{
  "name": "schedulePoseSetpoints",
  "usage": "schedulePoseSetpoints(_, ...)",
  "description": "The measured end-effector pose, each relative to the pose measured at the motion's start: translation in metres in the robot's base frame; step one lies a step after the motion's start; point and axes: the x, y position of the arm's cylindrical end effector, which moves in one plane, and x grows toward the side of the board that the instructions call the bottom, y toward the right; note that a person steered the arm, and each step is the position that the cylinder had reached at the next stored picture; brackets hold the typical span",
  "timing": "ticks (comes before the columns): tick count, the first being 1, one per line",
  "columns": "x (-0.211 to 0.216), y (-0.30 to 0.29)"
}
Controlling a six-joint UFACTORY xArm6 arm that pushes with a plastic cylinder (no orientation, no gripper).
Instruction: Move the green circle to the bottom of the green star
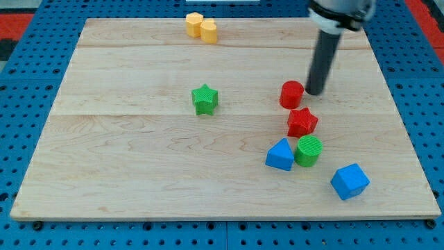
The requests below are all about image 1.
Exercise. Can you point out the blue triangle block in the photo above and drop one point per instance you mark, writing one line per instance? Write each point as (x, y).
(280, 156)

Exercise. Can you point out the red star block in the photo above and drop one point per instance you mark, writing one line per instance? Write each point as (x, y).
(301, 122)

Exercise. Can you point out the yellow heart block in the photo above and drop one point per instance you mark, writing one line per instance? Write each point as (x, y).
(208, 31)

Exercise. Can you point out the blue cube block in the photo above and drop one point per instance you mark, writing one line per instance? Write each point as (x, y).
(349, 181)

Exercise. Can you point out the yellow hexagon block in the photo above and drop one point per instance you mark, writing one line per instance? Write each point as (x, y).
(192, 24)

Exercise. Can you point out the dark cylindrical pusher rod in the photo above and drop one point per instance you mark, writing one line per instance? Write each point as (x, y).
(324, 53)

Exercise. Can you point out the green cylinder block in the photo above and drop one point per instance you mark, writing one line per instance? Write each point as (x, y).
(308, 150)

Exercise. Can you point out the robot arm end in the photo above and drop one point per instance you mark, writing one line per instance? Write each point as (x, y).
(334, 16)

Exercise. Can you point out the wooden board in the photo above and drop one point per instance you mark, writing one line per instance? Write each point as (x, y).
(123, 142)

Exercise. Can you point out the red cylinder block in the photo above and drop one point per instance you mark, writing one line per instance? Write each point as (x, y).
(291, 94)

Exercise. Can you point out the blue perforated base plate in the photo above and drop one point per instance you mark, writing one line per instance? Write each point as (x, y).
(34, 72)

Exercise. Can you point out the green star block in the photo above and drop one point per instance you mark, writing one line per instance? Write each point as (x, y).
(205, 100)

